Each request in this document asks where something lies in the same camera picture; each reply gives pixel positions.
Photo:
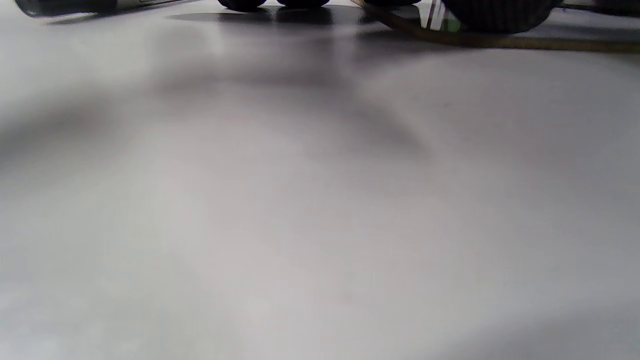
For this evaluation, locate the person's left hand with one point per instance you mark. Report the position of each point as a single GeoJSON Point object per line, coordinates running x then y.
{"type": "Point", "coordinates": [500, 15]}

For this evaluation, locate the small white whiteboard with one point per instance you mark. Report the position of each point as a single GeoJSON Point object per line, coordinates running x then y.
{"type": "Point", "coordinates": [600, 32]}

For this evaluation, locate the black and white marker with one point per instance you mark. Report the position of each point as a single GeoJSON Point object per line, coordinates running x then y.
{"type": "Point", "coordinates": [60, 6]}

